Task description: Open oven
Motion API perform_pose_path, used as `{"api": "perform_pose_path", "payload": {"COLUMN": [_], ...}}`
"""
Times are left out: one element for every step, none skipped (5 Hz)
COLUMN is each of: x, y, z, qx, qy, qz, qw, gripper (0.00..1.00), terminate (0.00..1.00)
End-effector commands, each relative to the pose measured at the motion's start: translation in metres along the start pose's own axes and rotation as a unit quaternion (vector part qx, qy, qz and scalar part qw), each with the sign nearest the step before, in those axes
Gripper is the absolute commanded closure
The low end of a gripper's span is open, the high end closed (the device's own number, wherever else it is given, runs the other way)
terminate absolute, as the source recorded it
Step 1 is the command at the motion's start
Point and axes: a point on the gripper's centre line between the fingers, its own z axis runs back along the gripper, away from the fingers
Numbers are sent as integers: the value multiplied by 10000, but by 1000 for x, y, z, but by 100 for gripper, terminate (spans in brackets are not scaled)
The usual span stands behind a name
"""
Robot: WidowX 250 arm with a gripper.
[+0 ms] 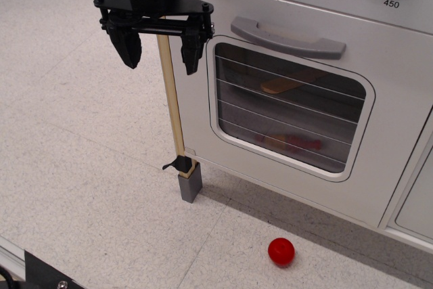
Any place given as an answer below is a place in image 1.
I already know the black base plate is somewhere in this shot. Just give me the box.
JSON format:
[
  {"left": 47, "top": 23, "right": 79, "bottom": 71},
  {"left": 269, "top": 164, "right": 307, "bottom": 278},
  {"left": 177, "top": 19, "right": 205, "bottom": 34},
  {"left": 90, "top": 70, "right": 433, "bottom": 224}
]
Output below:
[{"left": 24, "top": 251, "right": 85, "bottom": 289}]

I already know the aluminium rail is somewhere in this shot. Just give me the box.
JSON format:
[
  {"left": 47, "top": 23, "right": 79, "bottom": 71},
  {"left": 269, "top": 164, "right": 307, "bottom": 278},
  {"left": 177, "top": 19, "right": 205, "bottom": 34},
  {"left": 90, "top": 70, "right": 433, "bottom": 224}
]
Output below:
[{"left": 0, "top": 236, "right": 26, "bottom": 280}]

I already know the white drawer front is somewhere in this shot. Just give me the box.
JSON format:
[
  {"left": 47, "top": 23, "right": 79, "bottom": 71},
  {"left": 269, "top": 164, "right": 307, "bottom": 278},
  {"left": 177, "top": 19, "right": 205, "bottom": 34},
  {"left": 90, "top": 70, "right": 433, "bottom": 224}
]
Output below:
[{"left": 394, "top": 139, "right": 432, "bottom": 243}]

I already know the red toy bottle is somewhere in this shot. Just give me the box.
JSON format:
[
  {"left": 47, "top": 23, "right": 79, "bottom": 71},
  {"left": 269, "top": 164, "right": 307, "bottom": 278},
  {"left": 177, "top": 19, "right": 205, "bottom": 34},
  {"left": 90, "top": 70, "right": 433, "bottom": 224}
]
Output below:
[{"left": 254, "top": 134, "right": 322, "bottom": 152}]

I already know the grey oven door handle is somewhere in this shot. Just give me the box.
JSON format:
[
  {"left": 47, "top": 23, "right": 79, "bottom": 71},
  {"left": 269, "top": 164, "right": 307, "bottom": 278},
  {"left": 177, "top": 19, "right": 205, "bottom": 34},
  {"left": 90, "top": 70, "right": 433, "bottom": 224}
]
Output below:
[{"left": 231, "top": 16, "right": 346, "bottom": 60}]

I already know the red ball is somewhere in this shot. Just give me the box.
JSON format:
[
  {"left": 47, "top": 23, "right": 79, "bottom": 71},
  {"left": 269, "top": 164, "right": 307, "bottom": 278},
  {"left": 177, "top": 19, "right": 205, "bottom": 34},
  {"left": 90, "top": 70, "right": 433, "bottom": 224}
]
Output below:
[{"left": 268, "top": 238, "right": 296, "bottom": 267}]

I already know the grey leg foot cap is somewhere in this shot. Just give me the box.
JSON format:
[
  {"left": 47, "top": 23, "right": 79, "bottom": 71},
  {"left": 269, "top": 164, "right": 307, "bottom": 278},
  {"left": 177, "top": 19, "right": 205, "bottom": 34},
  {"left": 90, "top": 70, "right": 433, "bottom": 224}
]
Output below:
[{"left": 178, "top": 163, "right": 202, "bottom": 203}]

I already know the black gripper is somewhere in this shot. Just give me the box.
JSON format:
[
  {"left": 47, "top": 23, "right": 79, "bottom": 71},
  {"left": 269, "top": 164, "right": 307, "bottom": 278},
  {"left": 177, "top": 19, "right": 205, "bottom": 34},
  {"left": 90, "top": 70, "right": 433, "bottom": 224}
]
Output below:
[{"left": 94, "top": 0, "right": 214, "bottom": 75}]

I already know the black tape strip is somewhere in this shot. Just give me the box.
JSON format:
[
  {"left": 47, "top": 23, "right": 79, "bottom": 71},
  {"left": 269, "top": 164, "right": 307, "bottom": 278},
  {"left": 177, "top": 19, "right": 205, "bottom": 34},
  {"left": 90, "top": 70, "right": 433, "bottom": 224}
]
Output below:
[{"left": 162, "top": 155, "right": 192, "bottom": 173}]

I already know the wooden spatula in oven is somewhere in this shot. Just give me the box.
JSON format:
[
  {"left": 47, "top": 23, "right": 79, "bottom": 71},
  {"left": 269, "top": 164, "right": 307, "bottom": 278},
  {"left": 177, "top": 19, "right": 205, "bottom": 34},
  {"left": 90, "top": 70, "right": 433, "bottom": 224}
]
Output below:
[{"left": 260, "top": 68, "right": 328, "bottom": 94}]

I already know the white oven door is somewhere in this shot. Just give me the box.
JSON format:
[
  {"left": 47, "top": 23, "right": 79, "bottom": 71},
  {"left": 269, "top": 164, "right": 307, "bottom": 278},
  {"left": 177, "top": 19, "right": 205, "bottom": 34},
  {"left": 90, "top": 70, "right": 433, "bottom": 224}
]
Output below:
[{"left": 170, "top": 0, "right": 432, "bottom": 226}]

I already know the wooden corner leg post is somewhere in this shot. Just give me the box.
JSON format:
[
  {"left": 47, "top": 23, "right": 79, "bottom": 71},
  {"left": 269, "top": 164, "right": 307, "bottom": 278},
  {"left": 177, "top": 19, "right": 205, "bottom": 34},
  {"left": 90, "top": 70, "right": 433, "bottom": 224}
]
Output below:
[{"left": 156, "top": 14, "right": 192, "bottom": 181}]

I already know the white toy oven cabinet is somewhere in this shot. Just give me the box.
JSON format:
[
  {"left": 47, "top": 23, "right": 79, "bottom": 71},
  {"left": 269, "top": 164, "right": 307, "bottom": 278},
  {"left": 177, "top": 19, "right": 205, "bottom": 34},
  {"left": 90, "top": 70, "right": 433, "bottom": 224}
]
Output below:
[{"left": 168, "top": 0, "right": 432, "bottom": 251}]

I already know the black cable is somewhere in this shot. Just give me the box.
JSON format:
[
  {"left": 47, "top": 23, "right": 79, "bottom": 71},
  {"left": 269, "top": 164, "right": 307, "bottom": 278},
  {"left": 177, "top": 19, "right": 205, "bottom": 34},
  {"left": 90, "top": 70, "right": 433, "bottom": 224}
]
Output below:
[{"left": 0, "top": 265, "right": 21, "bottom": 289}]

